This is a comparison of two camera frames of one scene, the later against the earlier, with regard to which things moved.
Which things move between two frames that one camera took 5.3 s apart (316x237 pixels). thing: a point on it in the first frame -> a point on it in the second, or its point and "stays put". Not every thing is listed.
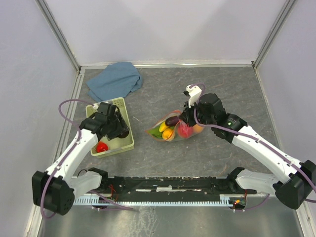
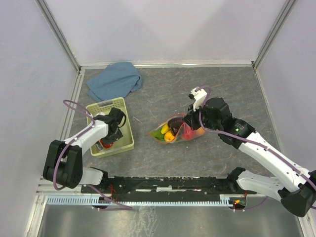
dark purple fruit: x=124 y=135 -> x=175 y=126
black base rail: x=155 y=185 stays put
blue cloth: x=115 y=81 stays put
